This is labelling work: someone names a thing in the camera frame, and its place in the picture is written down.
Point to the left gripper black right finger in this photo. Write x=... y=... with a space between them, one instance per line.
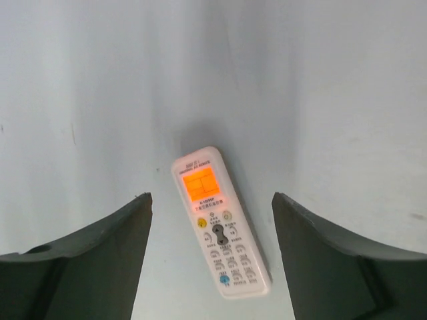
x=334 y=273

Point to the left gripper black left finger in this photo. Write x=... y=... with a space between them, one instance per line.
x=92 y=273

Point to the white remote control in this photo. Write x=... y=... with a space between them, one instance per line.
x=220 y=224

